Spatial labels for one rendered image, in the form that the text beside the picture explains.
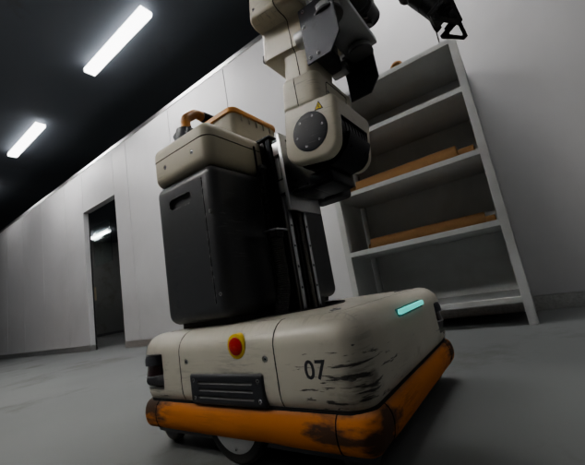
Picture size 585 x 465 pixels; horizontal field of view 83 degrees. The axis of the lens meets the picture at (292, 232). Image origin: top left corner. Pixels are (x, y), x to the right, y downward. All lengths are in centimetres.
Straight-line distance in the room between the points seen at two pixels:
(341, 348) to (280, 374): 14
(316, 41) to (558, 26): 196
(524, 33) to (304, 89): 196
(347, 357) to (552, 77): 225
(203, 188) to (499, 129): 200
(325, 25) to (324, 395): 83
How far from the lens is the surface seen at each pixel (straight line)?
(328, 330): 60
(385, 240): 218
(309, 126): 89
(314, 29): 98
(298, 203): 95
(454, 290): 240
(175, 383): 93
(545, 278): 238
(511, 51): 268
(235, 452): 84
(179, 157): 98
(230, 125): 110
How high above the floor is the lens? 33
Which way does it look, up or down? 10 degrees up
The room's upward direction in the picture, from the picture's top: 10 degrees counter-clockwise
